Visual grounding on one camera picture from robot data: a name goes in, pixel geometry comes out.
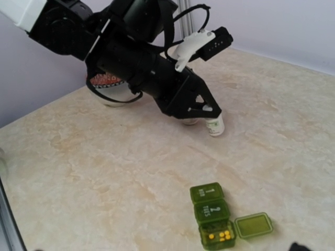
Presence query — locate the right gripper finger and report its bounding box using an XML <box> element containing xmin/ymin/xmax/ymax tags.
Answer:
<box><xmin>290</xmin><ymin>242</ymin><xmax>311</xmax><ymax>251</ymax></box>

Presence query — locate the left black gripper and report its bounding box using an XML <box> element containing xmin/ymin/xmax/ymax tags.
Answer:
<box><xmin>154</xmin><ymin>66</ymin><xmax>223</xmax><ymax>121</ymax></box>

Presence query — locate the small white pill bottle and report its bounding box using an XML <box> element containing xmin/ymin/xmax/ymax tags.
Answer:
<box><xmin>205</xmin><ymin>113</ymin><xmax>225</xmax><ymax>137</ymax></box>

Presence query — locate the green weekly pill organizer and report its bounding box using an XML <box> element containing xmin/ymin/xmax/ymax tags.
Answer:
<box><xmin>189</xmin><ymin>182</ymin><xmax>273</xmax><ymax>250</ymax></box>

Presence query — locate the red patterned bowl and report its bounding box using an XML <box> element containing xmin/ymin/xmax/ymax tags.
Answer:
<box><xmin>86</xmin><ymin>73</ymin><xmax>137</xmax><ymax>107</ymax></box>

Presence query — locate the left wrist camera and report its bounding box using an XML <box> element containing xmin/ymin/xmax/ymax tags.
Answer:
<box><xmin>172</xmin><ymin>27</ymin><xmax>233</xmax><ymax>72</ymax></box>

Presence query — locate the left aluminium corner post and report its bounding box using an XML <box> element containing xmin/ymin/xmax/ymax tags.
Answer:
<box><xmin>177</xmin><ymin>0</ymin><xmax>194</xmax><ymax>38</ymax></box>

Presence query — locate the aluminium front rail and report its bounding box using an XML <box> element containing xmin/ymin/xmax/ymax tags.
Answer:
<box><xmin>1</xmin><ymin>181</ymin><xmax>27</xmax><ymax>251</ymax></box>

